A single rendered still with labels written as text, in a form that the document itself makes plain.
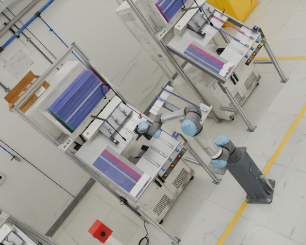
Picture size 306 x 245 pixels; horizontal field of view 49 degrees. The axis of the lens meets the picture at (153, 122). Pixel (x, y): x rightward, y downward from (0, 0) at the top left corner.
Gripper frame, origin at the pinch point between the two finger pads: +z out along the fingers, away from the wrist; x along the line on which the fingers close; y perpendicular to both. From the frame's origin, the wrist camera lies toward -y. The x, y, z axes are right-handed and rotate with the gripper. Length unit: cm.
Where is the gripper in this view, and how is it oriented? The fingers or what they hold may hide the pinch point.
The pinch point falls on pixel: (140, 135)
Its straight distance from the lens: 304.6
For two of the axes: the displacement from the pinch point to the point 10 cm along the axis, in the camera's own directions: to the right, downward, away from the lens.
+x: -5.9, 7.5, -2.8
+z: -1.5, 2.4, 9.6
